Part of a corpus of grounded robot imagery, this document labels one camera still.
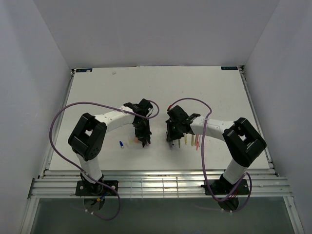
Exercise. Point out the right blue corner label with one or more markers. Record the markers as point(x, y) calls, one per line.
point(229, 68)

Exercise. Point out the yellow highlighter pen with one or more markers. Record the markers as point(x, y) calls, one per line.
point(192, 140)

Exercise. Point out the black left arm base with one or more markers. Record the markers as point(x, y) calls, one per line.
point(85, 188)

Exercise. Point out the left blue corner label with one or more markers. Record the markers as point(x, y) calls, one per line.
point(84, 70)

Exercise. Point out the yellow gel pen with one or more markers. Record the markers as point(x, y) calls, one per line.
point(185, 139)

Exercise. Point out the red gel pen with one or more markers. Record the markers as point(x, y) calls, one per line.
point(198, 142)

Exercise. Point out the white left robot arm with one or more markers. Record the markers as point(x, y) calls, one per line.
point(88, 135)

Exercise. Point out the aluminium front frame rails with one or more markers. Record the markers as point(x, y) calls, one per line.
point(154, 184)

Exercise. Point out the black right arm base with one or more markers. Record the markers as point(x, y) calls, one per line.
point(219, 188)

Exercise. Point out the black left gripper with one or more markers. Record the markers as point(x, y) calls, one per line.
point(145, 135)

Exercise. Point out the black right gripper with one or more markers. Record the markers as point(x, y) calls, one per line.
point(171, 136)

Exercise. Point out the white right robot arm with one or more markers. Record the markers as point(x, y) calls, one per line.
point(244, 142)

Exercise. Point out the blue corner label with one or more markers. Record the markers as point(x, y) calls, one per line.
point(84, 70)
point(229, 68)

